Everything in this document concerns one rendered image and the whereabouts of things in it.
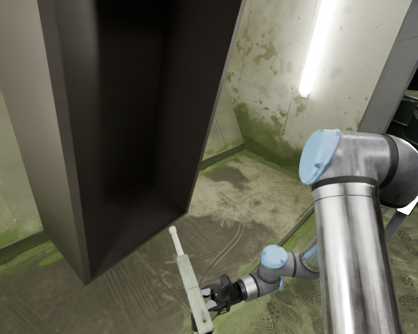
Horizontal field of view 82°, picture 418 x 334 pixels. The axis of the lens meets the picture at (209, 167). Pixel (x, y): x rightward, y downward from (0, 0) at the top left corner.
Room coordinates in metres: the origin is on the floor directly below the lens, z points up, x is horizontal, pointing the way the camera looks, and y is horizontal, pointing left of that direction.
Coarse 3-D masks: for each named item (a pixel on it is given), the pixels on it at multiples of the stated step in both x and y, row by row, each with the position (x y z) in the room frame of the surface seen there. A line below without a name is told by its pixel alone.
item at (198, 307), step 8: (176, 240) 0.74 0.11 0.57; (176, 248) 0.70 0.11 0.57; (184, 256) 0.65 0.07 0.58; (184, 264) 0.61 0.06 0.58; (184, 272) 0.57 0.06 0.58; (192, 272) 0.58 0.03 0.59; (184, 280) 0.54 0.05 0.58; (192, 280) 0.54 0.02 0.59; (184, 288) 0.53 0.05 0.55; (192, 288) 0.51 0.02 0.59; (192, 296) 0.48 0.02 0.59; (200, 296) 0.48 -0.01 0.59; (192, 304) 0.46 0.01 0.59; (200, 304) 0.46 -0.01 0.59; (192, 312) 0.44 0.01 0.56; (200, 312) 0.43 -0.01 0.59; (208, 312) 0.43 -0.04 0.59; (192, 320) 0.47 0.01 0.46; (200, 320) 0.40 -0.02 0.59; (208, 320) 0.41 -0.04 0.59; (192, 328) 0.47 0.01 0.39; (200, 328) 0.38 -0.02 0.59; (208, 328) 0.38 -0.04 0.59
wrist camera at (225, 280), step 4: (220, 276) 0.55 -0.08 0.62; (224, 276) 0.54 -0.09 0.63; (220, 280) 0.54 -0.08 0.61; (224, 280) 0.53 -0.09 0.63; (228, 280) 0.53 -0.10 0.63; (224, 284) 0.51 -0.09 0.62; (228, 284) 0.52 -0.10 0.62; (232, 284) 0.54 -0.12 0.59; (228, 288) 0.52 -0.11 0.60; (232, 288) 0.52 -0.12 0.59; (236, 288) 0.55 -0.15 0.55; (232, 292) 0.52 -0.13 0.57; (236, 292) 0.53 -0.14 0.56
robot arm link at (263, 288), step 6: (252, 276) 0.60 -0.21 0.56; (258, 276) 0.60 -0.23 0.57; (258, 282) 0.58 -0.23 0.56; (264, 282) 0.57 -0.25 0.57; (276, 282) 0.58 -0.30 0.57; (282, 282) 0.60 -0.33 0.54; (258, 288) 0.56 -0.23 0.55; (264, 288) 0.56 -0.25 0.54; (270, 288) 0.57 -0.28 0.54; (276, 288) 0.58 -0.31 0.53; (258, 294) 0.55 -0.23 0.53; (264, 294) 0.56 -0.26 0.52
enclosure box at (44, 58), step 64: (0, 0) 0.55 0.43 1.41; (64, 0) 0.82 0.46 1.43; (128, 0) 0.99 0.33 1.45; (192, 0) 1.05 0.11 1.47; (0, 64) 0.63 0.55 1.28; (64, 64) 0.82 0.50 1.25; (128, 64) 1.02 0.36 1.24; (192, 64) 1.05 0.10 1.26; (64, 128) 0.48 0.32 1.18; (128, 128) 1.07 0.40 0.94; (192, 128) 1.04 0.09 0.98; (64, 192) 0.52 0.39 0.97; (128, 192) 1.10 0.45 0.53; (192, 192) 1.02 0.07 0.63; (64, 256) 0.65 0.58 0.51
